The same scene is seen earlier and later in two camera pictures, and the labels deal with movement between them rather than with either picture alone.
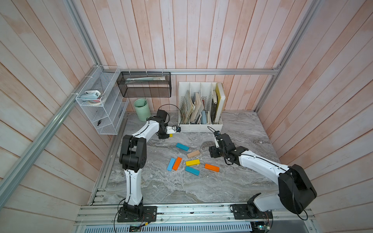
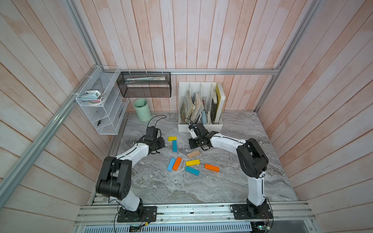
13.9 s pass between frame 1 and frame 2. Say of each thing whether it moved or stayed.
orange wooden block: stayed
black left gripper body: moved
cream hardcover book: stayed
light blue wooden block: stayed
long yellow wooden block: stayed
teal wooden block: moved
